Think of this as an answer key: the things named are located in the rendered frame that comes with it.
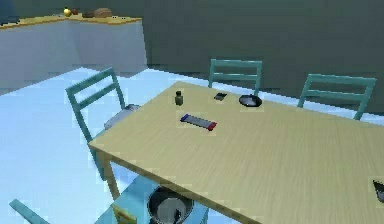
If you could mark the small black phone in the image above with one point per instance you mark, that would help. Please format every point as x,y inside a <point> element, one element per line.
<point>220,96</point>

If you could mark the teal wooden chair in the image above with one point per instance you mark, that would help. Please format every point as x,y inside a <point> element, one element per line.
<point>136,200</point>
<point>87,96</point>
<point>336,93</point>
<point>235,75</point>

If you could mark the black pan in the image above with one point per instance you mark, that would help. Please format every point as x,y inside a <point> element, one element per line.
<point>250,100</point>

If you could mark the yellow apple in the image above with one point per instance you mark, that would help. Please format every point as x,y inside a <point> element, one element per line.
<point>67,12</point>

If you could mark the grey remote red blue ends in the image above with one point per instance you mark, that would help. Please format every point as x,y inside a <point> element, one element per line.
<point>198,121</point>

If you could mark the white counter wooden top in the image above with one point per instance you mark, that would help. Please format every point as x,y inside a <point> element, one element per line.
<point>66,46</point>

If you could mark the brown bread loaf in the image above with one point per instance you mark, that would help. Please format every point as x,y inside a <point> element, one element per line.
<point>102,13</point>

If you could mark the dark green pepper shaker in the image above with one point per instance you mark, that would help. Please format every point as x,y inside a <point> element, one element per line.
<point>179,98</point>

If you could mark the red tomato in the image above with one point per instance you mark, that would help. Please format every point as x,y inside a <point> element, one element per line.
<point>74,11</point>

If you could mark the grey cushion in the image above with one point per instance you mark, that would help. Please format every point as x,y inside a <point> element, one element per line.
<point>120,116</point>

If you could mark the light wood table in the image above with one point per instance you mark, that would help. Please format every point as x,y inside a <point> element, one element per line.
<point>266,150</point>

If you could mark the dark brown plate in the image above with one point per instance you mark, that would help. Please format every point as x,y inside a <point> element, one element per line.
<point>88,14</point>

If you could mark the black object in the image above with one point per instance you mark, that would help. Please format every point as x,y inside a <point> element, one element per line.
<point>380,190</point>

